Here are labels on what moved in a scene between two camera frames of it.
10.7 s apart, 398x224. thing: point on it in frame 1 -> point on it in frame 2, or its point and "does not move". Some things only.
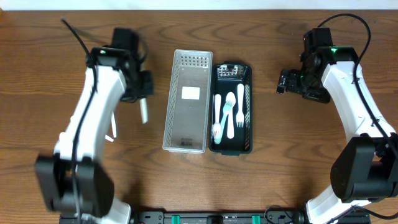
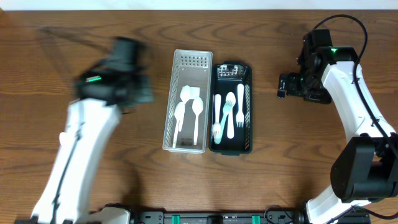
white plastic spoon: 231,98 does not move
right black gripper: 286,83 does not move
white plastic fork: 240,117 does not move
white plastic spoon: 143,101 -> 185,94
